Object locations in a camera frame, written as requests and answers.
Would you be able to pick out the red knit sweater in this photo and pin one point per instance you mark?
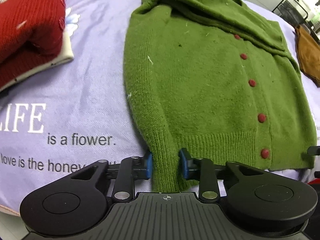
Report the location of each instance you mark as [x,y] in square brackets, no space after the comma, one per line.
[31,35]

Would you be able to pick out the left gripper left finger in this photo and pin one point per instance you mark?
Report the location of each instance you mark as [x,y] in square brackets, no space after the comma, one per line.
[126,173]

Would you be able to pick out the green knit cardigan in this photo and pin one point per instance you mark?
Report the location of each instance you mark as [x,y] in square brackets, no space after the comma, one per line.
[216,78]

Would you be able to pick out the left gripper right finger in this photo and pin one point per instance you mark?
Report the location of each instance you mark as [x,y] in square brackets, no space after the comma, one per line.
[205,172]

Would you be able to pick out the black wire rack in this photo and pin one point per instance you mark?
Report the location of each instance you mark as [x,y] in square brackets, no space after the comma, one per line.
[291,11]

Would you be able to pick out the brown folded garment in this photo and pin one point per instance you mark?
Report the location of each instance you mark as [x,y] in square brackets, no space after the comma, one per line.
[308,54]

